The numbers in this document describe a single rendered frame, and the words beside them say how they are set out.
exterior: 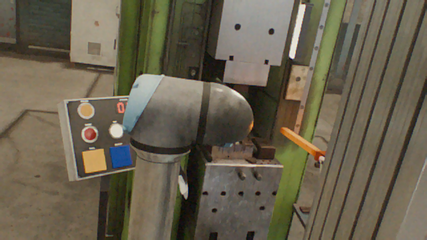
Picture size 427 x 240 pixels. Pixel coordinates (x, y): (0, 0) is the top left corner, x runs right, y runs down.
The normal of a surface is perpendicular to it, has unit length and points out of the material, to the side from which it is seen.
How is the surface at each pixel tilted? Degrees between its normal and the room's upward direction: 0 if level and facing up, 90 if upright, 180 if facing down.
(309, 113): 90
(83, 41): 90
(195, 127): 99
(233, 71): 90
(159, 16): 90
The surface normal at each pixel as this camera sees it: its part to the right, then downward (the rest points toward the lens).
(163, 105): 0.08, -0.04
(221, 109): 0.33, -0.13
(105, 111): 0.62, -0.18
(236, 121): 0.67, 0.23
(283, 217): 0.25, 0.35
